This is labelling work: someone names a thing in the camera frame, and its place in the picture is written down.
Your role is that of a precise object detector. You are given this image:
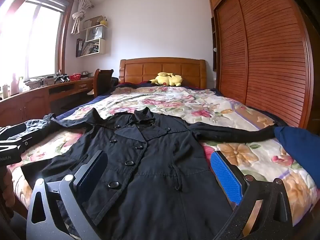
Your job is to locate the black device on desk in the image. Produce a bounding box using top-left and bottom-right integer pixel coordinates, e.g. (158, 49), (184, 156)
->
(54, 72), (70, 83)

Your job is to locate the wooden bed headboard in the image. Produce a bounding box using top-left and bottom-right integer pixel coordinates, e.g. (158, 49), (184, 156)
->
(119, 57), (207, 89)

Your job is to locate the floral blanket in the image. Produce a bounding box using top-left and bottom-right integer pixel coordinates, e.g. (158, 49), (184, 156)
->
(12, 85), (318, 228)

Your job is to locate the white wall shelf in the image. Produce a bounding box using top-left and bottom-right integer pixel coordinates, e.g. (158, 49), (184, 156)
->
(76, 15), (108, 57)

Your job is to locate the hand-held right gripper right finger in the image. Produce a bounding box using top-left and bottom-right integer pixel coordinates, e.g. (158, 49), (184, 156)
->
(210, 151), (293, 240)

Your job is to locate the person's left hand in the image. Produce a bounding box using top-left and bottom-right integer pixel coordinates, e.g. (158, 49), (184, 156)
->
(0, 166), (16, 208)

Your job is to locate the white paper bag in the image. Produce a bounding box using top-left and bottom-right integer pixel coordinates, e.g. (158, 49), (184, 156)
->
(90, 27), (103, 40)

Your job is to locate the window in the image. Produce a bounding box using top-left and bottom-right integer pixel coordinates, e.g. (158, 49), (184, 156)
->
(0, 0), (75, 83)

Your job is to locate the wooden desk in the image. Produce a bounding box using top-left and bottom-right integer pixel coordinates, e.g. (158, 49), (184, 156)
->
(0, 76), (97, 128)

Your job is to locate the yellow plush toy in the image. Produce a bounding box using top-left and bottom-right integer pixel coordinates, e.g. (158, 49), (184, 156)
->
(149, 72), (183, 87)

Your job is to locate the pink bottle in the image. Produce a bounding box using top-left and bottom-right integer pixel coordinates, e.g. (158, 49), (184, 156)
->
(10, 74), (20, 96)

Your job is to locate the wooden chair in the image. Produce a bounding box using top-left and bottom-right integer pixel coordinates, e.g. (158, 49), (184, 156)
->
(87, 69), (114, 98)

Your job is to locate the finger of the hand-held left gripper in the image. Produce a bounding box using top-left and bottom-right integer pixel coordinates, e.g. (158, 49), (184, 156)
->
(0, 141), (26, 155)
(0, 124), (34, 146)

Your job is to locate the black coat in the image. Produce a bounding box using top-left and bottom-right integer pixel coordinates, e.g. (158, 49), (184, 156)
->
(21, 106), (278, 240)

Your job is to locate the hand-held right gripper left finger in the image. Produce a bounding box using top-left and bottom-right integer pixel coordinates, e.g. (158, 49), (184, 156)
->
(26, 150), (108, 240)

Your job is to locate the tied beige curtain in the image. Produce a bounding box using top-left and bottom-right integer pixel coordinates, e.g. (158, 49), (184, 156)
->
(71, 0), (93, 34)

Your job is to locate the wooden slatted wardrobe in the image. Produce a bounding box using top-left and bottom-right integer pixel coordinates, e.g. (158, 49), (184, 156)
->
(209, 0), (314, 130)

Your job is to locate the blue sleeve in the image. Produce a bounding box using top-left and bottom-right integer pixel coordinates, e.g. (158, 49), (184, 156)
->
(274, 126), (320, 180)

